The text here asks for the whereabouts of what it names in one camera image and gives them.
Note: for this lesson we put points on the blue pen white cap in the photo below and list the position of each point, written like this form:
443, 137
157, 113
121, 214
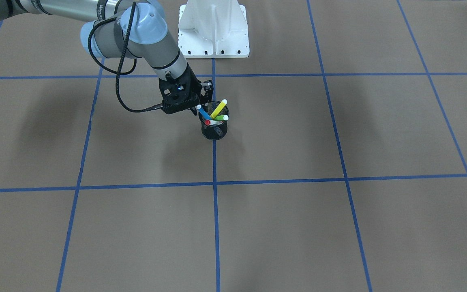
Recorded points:
204, 113

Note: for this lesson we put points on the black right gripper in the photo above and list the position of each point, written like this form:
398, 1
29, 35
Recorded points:
206, 90

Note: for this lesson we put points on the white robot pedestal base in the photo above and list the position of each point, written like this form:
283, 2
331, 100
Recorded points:
213, 29

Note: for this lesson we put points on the red pen white body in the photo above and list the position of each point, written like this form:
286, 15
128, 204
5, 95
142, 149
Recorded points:
213, 122

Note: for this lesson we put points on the green pen white cap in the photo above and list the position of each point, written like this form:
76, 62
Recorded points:
221, 118

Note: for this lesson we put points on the yellow pen white cap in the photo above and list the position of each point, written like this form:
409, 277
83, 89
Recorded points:
218, 109

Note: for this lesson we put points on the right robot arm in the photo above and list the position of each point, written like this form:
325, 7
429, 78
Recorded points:
116, 33

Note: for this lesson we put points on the black mesh pen holder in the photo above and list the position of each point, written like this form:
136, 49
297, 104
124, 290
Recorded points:
213, 132

